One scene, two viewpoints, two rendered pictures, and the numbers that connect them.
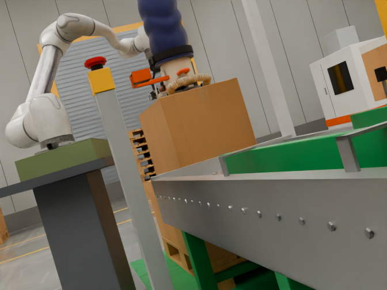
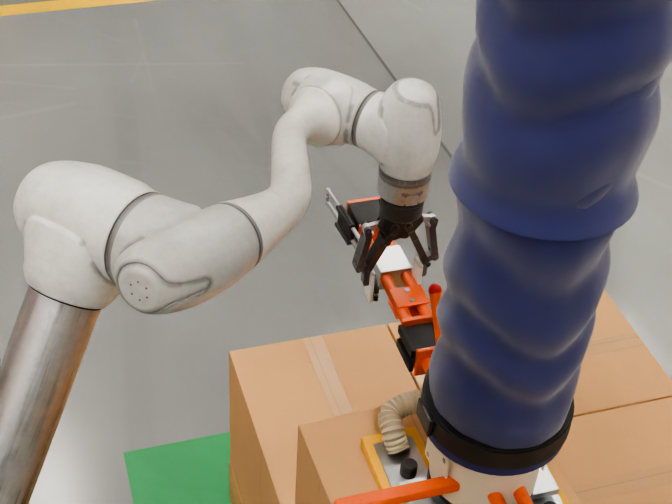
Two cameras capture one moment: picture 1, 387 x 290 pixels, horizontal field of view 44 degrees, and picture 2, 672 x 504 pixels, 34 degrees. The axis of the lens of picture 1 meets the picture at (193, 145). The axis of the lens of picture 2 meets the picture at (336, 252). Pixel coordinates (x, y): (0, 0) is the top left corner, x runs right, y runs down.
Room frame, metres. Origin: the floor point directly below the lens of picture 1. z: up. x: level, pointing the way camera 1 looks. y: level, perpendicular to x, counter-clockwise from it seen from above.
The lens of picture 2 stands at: (1.48, 0.32, 2.40)
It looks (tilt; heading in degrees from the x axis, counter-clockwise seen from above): 39 degrees down; 355
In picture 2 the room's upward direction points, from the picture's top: 4 degrees clockwise
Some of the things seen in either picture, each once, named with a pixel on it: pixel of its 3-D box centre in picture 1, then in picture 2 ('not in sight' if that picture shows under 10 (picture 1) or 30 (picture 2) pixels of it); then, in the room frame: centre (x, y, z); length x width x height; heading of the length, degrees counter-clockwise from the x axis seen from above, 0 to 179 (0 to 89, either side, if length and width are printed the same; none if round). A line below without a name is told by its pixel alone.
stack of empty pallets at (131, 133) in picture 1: (154, 159); not in sight; (9.88, 0.86, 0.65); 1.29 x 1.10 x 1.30; 16
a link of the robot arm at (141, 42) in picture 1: (145, 38); (403, 124); (3.02, 0.09, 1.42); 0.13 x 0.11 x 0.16; 53
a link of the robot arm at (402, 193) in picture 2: (152, 53); (404, 180); (3.01, 0.08, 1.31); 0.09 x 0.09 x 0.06
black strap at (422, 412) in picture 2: (172, 55); (494, 403); (2.61, -0.03, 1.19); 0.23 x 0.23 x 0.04
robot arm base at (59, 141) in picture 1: (56, 145); not in sight; (2.22, 0.60, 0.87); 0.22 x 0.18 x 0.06; 179
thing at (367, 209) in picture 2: not in sight; (370, 220); (3.20, 0.11, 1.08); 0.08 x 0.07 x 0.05; 14
